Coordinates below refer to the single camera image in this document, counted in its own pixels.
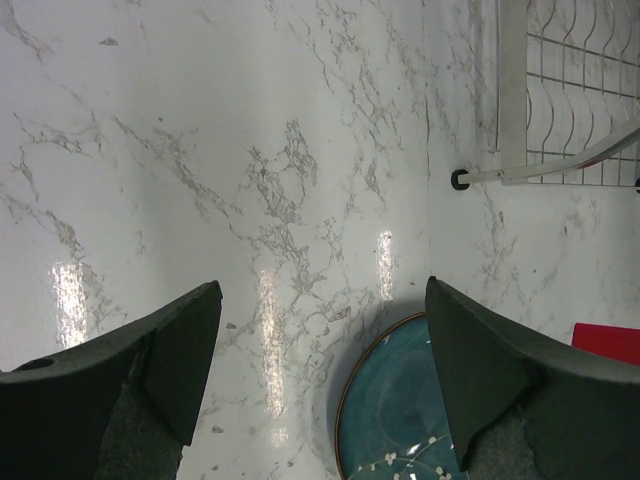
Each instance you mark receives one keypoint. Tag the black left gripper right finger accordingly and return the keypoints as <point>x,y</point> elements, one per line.
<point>522,405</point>

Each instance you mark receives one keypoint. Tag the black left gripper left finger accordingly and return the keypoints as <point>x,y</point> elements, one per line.
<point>121,406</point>

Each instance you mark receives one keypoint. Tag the brown plate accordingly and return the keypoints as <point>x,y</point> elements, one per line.
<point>391,421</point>

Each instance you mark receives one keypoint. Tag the steel two-tier dish rack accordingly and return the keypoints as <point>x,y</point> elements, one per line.
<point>567,95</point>

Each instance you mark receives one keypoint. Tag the red folder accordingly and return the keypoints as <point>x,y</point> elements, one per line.
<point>617,343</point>

